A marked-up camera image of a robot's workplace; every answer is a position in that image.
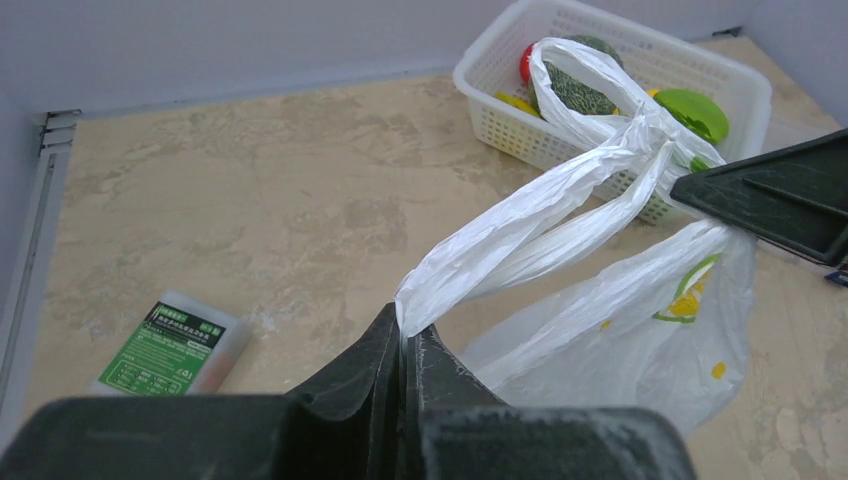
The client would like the green yellow fake fruit half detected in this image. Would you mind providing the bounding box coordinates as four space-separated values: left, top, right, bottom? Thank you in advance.
653 89 730 145

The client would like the clear plastic screw box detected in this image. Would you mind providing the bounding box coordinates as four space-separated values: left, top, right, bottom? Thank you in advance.
758 238 847 288

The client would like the green fake pumpkin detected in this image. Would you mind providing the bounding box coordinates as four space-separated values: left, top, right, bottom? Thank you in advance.
526 35 624 115

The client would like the yellow fake fruit slice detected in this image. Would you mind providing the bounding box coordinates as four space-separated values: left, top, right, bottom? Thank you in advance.
494 92 541 118

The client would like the white plastic bag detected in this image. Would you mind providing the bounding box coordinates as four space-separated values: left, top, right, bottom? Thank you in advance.
394 37 756 434

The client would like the green label screwdriver box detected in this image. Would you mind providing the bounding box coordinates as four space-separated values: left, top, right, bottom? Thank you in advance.
91 290 251 396

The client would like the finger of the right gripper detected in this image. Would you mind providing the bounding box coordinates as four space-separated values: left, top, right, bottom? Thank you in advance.
670 129 847 267

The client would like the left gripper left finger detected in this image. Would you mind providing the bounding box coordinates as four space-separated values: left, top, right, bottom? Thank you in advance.
1 305 399 479

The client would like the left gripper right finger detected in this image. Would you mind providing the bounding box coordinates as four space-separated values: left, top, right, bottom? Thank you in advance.
405 326 696 479

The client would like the white plastic basket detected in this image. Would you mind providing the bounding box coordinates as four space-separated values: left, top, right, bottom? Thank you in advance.
452 0 774 225

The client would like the red fake tomato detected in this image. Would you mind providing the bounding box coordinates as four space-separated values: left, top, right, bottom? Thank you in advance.
519 44 534 86

